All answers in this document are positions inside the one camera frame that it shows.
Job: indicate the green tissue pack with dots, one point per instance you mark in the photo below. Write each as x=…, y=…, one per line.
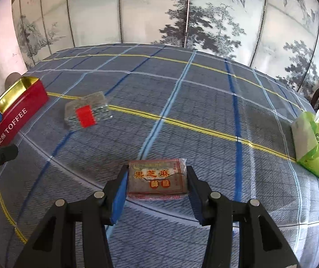
x=313, y=145

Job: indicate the sesame block with red label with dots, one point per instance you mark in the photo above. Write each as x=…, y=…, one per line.
x=92, y=106

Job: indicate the sesame block with orange print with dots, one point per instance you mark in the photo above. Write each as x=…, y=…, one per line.
x=156, y=178

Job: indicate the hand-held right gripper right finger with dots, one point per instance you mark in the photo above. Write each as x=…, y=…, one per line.
x=197, y=201

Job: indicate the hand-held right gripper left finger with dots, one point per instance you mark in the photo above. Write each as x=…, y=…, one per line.
x=120, y=198

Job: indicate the red tin box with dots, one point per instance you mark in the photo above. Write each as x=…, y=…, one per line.
x=22, y=109

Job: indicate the plaid tablecloth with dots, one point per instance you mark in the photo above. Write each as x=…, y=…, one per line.
x=204, y=103

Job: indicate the painted folding screen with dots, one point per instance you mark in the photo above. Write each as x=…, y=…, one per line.
x=148, y=11

